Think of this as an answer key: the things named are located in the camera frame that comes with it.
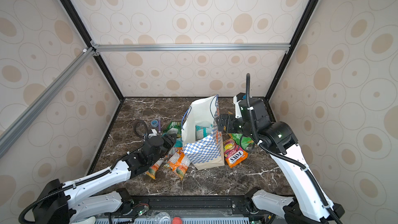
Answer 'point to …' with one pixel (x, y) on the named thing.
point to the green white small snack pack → (174, 127)
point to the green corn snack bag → (243, 141)
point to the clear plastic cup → (162, 218)
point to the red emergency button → (176, 220)
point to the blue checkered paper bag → (202, 140)
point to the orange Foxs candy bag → (233, 154)
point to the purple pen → (159, 124)
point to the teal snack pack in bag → (201, 132)
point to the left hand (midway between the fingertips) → (180, 135)
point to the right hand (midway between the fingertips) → (226, 119)
